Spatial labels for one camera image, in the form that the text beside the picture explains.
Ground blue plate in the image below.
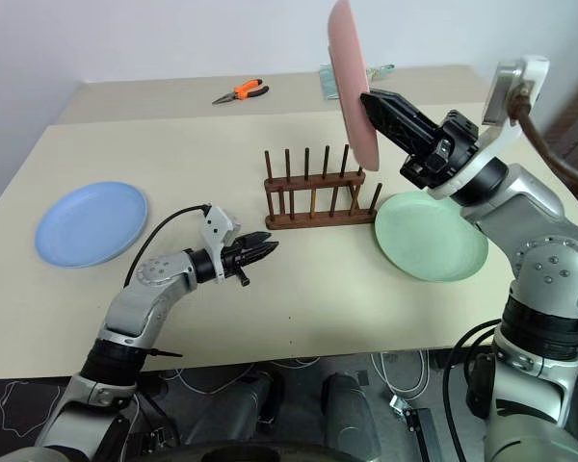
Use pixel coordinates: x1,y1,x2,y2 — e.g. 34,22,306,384
34,180,149,269

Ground dark round robot torso rim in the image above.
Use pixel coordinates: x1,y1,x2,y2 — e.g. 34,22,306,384
162,438,368,462

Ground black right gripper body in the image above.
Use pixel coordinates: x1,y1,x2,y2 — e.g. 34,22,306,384
399,109,481,191

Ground orange handled pliers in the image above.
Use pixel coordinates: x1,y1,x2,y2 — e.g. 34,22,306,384
211,78,271,107

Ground black box with metal bracket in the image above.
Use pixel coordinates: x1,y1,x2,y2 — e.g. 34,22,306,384
388,394,437,462

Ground dark grey rounded shape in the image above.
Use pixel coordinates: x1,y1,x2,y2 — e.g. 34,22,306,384
321,372,383,456
205,372,286,437

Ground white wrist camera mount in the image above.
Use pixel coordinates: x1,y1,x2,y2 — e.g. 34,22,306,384
200,205,243,283
430,54,552,200

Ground pink plate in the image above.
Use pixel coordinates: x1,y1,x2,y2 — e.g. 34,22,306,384
327,0,381,172

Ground green plate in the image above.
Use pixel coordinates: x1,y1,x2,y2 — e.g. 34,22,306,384
373,191,489,283

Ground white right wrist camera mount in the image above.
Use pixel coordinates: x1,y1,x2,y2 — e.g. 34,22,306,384
430,54,552,200

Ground black right shoulder cable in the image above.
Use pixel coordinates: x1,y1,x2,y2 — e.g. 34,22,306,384
441,319,505,462

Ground teal plastic packet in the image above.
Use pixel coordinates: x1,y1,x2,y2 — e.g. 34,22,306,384
318,63,397,102

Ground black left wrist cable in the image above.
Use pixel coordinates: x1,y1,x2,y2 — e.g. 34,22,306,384
124,205,213,292

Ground dark right wrist cable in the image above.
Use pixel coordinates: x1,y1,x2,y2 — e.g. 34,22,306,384
507,82,578,193

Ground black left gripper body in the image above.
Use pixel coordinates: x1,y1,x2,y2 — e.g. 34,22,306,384
220,237,251,289

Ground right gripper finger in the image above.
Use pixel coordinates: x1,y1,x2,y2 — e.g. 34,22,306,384
359,89,443,161

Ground white floor cable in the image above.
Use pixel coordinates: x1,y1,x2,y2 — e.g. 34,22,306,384
175,356,322,397
369,350,433,401

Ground wooden dish rack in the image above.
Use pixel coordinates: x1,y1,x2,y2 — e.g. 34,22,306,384
262,143,384,231

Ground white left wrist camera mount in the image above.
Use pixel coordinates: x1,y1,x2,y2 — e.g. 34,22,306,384
200,205,243,283

